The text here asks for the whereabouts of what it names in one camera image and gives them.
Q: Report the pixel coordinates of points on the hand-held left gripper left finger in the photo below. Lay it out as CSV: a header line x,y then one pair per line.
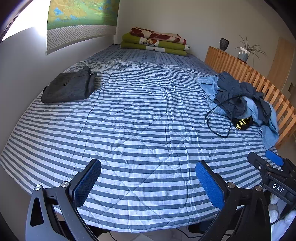
x,y
86,183

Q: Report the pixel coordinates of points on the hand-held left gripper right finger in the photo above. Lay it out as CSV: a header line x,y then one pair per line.
x,y
210,185

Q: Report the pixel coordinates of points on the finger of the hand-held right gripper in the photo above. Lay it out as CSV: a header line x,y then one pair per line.
x,y
274,158
257,162

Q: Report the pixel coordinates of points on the person's right hand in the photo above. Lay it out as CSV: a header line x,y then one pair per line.
x,y
286,227

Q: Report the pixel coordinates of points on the light blue denim jeans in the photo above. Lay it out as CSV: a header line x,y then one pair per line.
x,y
268,129

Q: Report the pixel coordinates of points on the black yellow striped garment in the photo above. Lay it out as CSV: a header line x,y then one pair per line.
x,y
242,122

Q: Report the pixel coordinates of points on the blue striped quilt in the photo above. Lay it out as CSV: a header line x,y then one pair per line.
x,y
138,115

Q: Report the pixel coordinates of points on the wooden door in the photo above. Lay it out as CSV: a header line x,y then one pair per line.
x,y
281,62

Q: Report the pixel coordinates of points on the dark grey folded pants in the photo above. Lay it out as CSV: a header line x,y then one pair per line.
x,y
69,85

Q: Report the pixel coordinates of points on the potted plant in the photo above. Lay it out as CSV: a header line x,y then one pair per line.
x,y
244,54

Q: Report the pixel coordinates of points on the dark vase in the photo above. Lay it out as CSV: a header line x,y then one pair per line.
x,y
223,44

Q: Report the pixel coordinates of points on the red patterned folded blanket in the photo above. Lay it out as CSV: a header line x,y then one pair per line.
x,y
161,34

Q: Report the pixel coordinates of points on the wooden slatted bed rail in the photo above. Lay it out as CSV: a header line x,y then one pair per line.
x,y
233,64

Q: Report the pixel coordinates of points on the wall poster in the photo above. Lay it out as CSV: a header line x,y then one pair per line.
x,y
81,14

